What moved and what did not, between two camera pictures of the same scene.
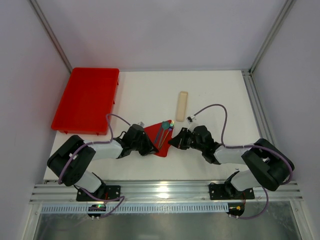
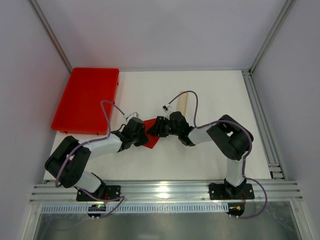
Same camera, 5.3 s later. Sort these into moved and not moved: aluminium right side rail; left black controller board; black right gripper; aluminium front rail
Moved: black right gripper
Not moved: aluminium right side rail; aluminium front rail; left black controller board
